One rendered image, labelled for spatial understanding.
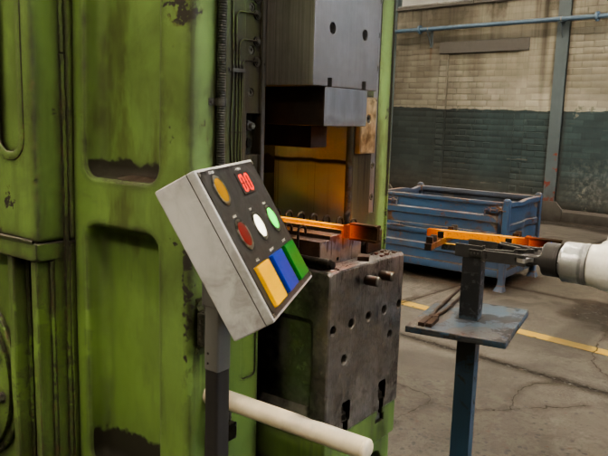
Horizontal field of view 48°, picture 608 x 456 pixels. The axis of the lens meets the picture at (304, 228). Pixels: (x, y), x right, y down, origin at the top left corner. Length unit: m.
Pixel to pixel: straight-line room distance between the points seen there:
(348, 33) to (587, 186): 7.93
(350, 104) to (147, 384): 0.90
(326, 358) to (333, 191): 0.59
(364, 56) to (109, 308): 0.95
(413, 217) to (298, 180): 3.62
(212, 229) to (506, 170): 9.01
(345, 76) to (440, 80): 8.82
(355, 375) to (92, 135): 0.93
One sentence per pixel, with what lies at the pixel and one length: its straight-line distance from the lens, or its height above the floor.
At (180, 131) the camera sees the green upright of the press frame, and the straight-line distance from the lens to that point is 1.56.
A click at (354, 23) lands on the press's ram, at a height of 1.53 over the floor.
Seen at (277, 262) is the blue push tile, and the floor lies 1.03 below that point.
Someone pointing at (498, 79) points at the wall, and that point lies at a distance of 10.12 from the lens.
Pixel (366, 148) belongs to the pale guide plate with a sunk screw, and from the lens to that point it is 2.10.
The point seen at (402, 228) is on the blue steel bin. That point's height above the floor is 0.39.
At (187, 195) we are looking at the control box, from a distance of 1.12.
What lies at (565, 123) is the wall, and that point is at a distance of 9.65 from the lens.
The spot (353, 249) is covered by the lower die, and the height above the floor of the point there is 0.94.
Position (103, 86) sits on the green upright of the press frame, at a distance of 1.85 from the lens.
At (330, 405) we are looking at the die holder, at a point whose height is 0.57.
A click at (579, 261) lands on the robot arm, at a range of 1.54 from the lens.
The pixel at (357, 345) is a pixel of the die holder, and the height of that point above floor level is 0.70.
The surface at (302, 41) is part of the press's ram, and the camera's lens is 1.68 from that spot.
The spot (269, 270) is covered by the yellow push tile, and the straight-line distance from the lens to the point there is 1.18.
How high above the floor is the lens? 1.29
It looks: 9 degrees down
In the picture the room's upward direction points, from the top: 2 degrees clockwise
